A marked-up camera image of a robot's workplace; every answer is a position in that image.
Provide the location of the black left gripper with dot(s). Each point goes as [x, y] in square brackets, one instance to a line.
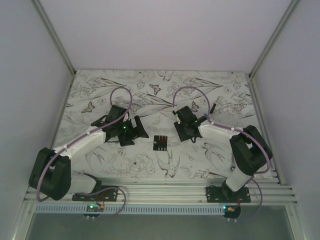
[136, 132]

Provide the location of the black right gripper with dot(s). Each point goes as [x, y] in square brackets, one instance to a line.
[182, 137]

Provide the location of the black fuse box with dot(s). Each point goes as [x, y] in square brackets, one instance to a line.
[160, 143]

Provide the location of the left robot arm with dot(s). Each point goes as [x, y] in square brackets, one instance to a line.
[52, 175]

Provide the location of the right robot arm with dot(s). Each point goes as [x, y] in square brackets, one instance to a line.
[251, 153]

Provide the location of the silver ratchet wrench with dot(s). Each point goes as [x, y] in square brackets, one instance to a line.
[233, 164]

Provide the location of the left controller board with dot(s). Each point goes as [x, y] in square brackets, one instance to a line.
[93, 211]

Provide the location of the controller board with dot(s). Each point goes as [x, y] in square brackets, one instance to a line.
[232, 212]
[93, 211]

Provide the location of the right controller board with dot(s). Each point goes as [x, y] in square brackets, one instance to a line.
[232, 212]

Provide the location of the black handled screwdriver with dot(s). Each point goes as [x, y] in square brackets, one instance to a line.
[214, 105]

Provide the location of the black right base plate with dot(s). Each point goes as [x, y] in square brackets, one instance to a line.
[215, 194]

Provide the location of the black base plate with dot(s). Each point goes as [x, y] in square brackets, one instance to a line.
[100, 194]
[215, 194]

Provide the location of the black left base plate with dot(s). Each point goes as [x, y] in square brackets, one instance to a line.
[100, 194]

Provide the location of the slotted cable duct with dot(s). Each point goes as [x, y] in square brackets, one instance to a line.
[133, 209]

